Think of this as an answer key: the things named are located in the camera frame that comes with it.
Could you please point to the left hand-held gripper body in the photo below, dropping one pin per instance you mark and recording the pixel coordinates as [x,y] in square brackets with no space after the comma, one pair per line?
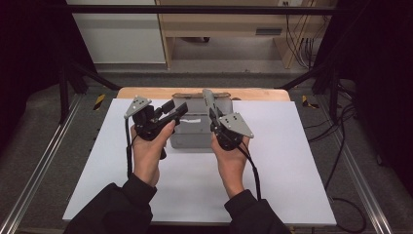
[144,122]

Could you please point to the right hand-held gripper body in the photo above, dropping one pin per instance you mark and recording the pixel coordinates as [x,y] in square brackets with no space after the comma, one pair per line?
[233,125]

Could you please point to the transparent grey storage box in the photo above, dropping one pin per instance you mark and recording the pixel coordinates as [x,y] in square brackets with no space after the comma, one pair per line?
[193,136]

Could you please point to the person's left hand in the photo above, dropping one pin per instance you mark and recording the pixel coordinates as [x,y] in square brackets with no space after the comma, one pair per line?
[147,156]

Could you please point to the person's right hand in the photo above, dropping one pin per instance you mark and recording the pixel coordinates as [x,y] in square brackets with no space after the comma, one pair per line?
[230,169]

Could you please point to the wooden table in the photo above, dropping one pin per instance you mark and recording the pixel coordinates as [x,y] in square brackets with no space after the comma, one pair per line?
[259,94]

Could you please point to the yellow black tape marker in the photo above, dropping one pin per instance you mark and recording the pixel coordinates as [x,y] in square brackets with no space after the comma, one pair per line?
[99,102]
[307,102]

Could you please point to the white board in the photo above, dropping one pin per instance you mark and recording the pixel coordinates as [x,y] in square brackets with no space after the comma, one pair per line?
[285,169]

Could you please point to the white cabinet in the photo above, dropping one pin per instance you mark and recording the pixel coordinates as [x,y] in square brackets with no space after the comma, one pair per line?
[120,39]

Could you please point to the black metal stand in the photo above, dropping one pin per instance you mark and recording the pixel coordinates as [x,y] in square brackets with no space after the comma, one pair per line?
[333,94]
[63,94]

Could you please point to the light wooden desk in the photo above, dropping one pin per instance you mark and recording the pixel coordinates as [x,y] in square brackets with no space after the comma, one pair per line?
[220,24]

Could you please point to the black curtain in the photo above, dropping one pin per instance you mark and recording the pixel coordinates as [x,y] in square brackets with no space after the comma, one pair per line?
[29,65]
[380,81]

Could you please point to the black horizontal frame bar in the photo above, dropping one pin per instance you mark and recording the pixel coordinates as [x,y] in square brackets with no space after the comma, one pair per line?
[195,9]

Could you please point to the aluminium rail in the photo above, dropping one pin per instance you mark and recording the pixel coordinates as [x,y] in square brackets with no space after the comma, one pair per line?
[357,172]
[39,165]

